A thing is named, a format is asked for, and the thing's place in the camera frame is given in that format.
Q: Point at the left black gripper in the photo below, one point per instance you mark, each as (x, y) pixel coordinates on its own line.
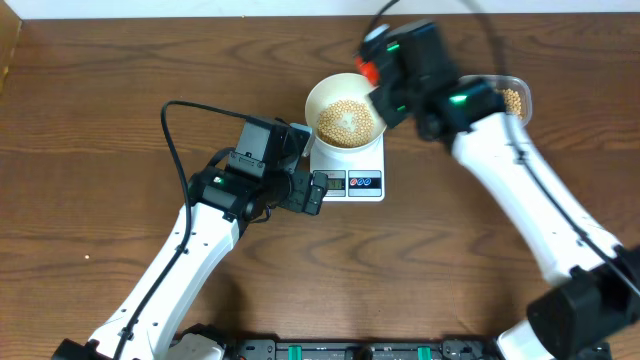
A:
(296, 201)

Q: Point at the red plastic measuring scoop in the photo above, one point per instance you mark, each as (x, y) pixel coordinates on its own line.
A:
(368, 69)

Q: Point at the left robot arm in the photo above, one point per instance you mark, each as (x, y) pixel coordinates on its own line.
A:
(239, 186)

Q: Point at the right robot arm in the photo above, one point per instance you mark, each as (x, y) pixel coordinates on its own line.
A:
(593, 279)

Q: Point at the white digital kitchen scale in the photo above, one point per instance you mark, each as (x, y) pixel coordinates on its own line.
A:
(354, 174)

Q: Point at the soybeans in bowl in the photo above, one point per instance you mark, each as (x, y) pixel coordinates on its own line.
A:
(346, 124)

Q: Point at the cream round bowl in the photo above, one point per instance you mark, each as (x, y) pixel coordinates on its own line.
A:
(342, 86)

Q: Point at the clear plastic soybean container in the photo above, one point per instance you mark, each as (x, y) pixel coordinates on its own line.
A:
(516, 92)

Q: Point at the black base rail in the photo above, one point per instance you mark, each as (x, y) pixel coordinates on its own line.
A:
(360, 350)

